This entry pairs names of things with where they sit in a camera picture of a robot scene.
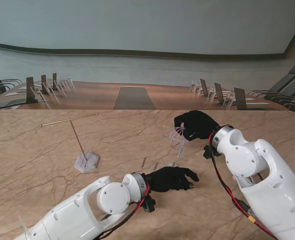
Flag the dark grey laptop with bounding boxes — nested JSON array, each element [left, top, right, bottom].
[[0, 97, 27, 111]]

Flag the brown conference table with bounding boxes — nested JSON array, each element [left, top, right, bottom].
[[0, 79, 291, 112]]

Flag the red black arm cable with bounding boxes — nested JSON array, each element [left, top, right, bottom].
[[208, 132, 280, 240], [94, 182, 152, 238]]

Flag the gold T rack marble base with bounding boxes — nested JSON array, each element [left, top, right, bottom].
[[39, 113, 100, 173]]

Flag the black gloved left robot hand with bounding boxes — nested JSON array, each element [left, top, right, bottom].
[[145, 166, 200, 194]]

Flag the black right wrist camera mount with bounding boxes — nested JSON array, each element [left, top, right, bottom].
[[203, 144, 222, 160]]

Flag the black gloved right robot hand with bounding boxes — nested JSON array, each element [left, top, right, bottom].
[[173, 110, 221, 141]]

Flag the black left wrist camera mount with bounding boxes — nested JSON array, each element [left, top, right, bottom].
[[141, 196, 156, 214]]

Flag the red black left arm cable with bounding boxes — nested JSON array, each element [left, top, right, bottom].
[[94, 182, 152, 238]]

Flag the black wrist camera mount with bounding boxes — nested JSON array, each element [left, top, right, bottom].
[[203, 144, 222, 160], [141, 196, 156, 214]]

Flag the red black right arm cable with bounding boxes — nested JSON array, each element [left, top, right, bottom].
[[208, 132, 280, 240]]

